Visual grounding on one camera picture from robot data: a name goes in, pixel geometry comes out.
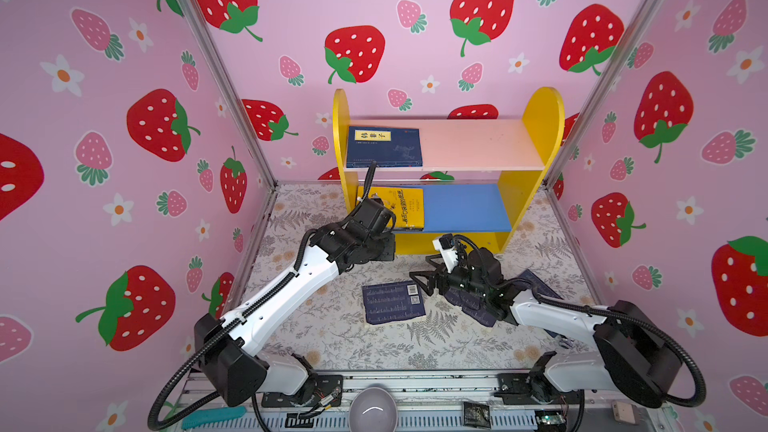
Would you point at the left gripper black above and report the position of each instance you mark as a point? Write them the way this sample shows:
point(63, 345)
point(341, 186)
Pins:
point(389, 242)

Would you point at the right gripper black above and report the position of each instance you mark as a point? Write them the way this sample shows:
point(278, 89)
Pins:
point(442, 275)

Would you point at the yellow cartoon cover book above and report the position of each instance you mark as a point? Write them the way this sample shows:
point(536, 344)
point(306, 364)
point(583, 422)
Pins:
point(396, 207)

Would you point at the navy blue book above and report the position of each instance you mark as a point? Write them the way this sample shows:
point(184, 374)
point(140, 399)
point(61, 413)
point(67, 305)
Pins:
point(387, 147)

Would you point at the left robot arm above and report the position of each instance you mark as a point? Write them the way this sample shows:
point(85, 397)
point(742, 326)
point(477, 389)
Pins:
point(229, 350)

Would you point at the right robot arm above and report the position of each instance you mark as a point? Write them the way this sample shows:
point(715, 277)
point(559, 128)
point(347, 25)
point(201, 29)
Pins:
point(629, 354)

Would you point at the yellow pink blue bookshelf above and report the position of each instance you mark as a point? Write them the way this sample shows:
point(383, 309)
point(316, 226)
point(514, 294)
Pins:
point(520, 150)

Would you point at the small black circuit board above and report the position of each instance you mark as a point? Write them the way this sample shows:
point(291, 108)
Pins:
point(476, 415)

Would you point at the grey bowl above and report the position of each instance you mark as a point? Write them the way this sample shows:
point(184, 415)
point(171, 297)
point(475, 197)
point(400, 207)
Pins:
point(373, 410)

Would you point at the green lit circuit board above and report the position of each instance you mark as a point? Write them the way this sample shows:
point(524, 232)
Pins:
point(550, 421)

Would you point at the small beige box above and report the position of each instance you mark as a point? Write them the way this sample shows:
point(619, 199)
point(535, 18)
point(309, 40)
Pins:
point(625, 413)

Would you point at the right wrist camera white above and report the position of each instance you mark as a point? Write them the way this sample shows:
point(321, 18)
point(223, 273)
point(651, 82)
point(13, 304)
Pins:
point(445, 245)

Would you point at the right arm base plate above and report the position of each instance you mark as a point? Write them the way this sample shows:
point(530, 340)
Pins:
point(522, 389)

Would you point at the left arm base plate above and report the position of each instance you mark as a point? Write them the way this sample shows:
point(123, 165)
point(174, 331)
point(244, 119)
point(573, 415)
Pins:
point(319, 388)

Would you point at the teal handled tool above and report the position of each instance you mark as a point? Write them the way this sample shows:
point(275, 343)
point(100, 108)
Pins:
point(216, 418)

